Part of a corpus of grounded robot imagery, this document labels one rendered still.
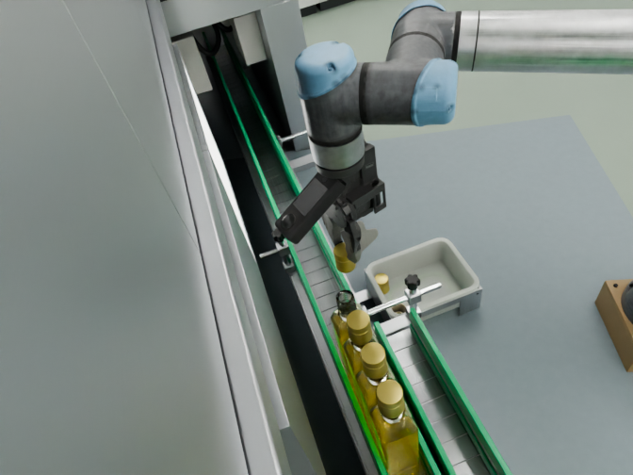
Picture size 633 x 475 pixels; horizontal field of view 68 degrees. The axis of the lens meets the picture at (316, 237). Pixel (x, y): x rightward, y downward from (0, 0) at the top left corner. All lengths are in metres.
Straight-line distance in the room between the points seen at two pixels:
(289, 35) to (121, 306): 1.31
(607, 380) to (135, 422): 1.05
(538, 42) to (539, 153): 0.95
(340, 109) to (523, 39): 0.25
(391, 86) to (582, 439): 0.79
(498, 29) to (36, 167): 0.58
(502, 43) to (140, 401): 0.59
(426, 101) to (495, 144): 1.07
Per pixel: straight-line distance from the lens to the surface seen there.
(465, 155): 1.58
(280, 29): 1.47
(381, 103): 0.58
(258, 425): 0.39
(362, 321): 0.69
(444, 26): 0.69
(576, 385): 1.15
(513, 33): 0.69
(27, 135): 0.21
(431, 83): 0.57
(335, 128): 0.61
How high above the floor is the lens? 1.75
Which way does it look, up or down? 47 degrees down
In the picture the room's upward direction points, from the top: 14 degrees counter-clockwise
